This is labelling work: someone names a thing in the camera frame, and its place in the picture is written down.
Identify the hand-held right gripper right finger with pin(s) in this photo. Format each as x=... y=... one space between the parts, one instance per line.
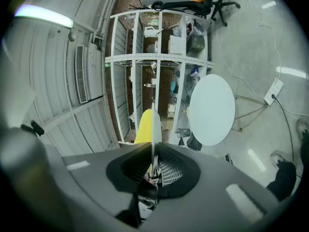
x=217 y=197

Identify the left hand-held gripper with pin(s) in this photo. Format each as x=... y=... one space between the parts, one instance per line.
x=147 y=205

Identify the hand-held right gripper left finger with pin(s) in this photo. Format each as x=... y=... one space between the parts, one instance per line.
x=96 y=175

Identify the yellow item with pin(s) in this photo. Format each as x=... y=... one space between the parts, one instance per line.
x=144 y=127

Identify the white round table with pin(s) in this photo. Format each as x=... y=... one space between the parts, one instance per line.
x=212 y=110

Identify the black backpack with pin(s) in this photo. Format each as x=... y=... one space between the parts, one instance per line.
x=194 y=142

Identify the person's black clothing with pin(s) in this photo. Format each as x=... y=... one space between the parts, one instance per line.
x=285 y=178

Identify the person's white sneaker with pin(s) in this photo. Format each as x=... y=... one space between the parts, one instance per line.
x=280 y=158
x=302 y=129

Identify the large cardboard box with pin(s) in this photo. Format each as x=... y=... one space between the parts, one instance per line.
x=167 y=124

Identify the small cardboard box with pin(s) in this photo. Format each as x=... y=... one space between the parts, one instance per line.
x=170 y=114

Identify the white ceiling air conditioner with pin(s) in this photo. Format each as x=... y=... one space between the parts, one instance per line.
x=82 y=76

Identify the small white box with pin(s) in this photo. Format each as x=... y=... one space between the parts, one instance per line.
x=172 y=107

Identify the clear plastic bottle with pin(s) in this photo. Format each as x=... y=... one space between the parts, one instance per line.
x=149 y=85

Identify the small black device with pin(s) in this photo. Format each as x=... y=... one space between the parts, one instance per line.
x=176 y=99

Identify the teal cloth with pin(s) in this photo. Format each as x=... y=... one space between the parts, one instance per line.
x=173 y=87

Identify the white power strip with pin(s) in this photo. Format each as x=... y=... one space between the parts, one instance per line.
x=274 y=91

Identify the blue box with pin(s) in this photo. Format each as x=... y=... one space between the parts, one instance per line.
x=194 y=71

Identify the white metal shelf rack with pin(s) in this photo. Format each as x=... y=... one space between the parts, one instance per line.
x=157 y=56

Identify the grey ceiling dome sensor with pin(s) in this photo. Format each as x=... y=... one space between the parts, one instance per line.
x=71 y=36

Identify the white perforated basket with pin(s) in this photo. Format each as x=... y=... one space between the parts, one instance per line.
x=175 y=45

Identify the dark green bag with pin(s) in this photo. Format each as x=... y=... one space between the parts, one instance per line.
x=196 y=43

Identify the white ceiling pipes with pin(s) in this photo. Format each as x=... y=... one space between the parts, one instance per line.
x=108 y=11

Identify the grey cloth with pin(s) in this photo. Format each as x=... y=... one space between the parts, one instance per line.
x=177 y=31

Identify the long ceiling light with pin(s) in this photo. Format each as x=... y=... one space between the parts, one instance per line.
x=43 y=16

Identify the black office chair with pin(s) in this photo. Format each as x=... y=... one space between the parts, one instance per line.
x=183 y=6

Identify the black head-mounted camera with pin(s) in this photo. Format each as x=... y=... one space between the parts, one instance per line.
x=37 y=128

